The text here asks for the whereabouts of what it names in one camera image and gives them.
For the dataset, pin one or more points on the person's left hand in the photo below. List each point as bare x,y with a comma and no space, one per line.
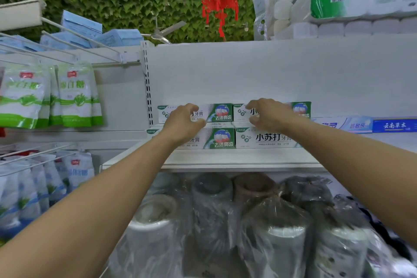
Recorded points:
180,124

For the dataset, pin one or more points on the person's right hand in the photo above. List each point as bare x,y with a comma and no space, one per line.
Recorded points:
273,116

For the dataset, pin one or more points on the person's left thumb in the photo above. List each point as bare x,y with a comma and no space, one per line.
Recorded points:
198,123

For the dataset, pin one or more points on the person's right thumb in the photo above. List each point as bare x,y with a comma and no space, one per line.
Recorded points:
254,122

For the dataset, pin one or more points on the green white toothpaste box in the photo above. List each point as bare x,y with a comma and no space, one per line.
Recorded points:
260,139
218,139
215,113
301,110

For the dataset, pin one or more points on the person's left forearm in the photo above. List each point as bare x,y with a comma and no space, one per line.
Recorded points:
97,203

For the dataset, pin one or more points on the person's right forearm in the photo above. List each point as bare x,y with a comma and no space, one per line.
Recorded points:
358,163

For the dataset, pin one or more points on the white metal shelf board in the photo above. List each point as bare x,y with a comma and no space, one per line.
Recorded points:
234,157

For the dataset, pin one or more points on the white slotted shelf upright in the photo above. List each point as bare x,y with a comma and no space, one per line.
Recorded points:
148,85

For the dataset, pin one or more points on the white light-blue toothpaste box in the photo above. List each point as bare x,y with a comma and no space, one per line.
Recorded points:
351,123

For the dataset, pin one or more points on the white ceiling fan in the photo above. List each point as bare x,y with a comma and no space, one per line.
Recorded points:
161,33

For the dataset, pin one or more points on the white green sugar bag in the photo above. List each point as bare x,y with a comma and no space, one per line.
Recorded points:
53,105
75,98
22,98
96,105

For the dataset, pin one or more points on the pile of plastic-wrapped rolls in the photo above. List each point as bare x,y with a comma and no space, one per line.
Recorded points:
244,229

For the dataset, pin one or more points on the clear toilet roll pack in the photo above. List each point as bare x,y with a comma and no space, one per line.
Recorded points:
280,10

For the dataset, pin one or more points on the light blue packet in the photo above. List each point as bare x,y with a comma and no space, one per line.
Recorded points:
120,38
19,44
81,23
62,41

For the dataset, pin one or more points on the dark blue toothpaste box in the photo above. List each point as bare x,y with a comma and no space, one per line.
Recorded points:
394,125

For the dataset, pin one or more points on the white toilet roll pack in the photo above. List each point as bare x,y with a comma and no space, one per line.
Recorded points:
358,28

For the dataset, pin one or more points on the row of white blue bags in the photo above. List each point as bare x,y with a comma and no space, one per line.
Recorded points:
39,186

